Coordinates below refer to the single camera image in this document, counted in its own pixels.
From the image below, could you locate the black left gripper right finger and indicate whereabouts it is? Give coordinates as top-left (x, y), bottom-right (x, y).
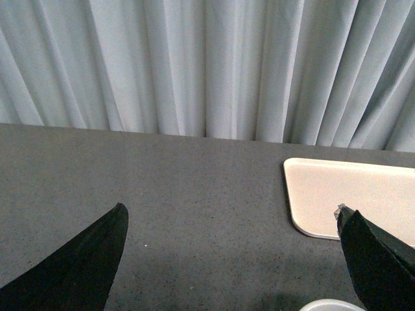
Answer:
top-left (335, 204), bottom-right (414, 310)

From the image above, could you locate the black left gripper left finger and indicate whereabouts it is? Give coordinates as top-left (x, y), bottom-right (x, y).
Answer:
top-left (1, 203), bottom-right (128, 310)

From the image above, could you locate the white smiley face mug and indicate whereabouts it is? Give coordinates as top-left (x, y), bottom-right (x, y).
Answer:
top-left (300, 299), bottom-right (361, 311)

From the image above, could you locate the beige rectangular tray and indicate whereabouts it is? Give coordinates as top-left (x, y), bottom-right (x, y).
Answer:
top-left (283, 157), bottom-right (414, 246)

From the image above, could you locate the pale grey curtain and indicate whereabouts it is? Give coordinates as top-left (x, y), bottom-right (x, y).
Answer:
top-left (1, 1), bottom-right (414, 152)

